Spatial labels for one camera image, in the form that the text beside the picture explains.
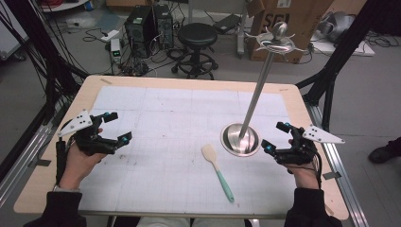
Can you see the black round stool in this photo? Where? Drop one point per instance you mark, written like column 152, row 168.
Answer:
column 197, row 36

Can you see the person's right hand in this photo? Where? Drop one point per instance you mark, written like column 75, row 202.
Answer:
column 304, row 176

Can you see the metal utensil rack with hooks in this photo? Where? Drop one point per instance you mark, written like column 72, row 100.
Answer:
column 258, row 91

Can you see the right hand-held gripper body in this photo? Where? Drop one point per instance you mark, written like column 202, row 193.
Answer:
column 299, row 151

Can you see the aluminium rail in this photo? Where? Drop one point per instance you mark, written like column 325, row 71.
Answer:
column 25, row 157
column 342, row 164

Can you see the white grid mat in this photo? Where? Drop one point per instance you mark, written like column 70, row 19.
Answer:
column 167, row 126

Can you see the silver grey machine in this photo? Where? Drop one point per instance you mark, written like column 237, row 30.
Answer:
column 335, row 26

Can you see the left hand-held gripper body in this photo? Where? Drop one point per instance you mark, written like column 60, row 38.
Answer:
column 91, row 142

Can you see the large black computer tower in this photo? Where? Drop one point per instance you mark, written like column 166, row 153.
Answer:
column 140, row 28

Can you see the white device with green display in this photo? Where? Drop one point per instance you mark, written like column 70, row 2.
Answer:
column 115, row 50

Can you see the grey tape piece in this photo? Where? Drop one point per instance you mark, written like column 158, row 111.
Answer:
column 41, row 162
column 331, row 175

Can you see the white power strip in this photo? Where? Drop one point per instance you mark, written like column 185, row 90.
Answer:
column 109, row 35

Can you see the brown cardboard box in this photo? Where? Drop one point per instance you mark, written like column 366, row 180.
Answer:
column 299, row 19

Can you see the narrow black computer tower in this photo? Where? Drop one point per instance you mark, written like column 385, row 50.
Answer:
column 164, row 25

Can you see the white metal stand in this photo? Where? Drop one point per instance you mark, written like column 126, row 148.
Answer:
column 242, row 31

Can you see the black flat device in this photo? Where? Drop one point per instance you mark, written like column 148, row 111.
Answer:
column 227, row 23

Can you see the person's left hand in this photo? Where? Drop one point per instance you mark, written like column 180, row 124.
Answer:
column 77, row 165

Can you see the black metal frame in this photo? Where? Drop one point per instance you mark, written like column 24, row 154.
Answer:
column 52, row 66
column 346, row 47

